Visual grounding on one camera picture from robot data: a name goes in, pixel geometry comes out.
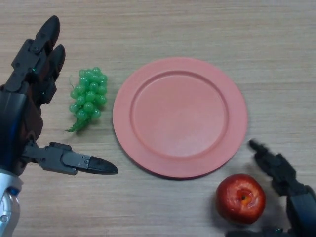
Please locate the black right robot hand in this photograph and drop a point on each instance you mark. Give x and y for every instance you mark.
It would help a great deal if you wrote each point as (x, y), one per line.
(303, 209)

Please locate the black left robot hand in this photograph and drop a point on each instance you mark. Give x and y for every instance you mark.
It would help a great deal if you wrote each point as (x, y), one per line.
(24, 86)

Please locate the red apple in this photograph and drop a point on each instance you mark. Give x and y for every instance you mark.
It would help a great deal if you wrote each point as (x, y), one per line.
(234, 200)

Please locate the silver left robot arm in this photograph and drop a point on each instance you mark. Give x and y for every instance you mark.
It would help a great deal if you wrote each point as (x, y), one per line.
(10, 214)

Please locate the pink round plate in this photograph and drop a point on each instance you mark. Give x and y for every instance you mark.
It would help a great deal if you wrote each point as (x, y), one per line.
(180, 118)

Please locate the green grape bunch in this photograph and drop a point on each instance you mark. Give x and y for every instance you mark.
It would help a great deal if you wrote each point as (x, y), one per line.
(89, 96)

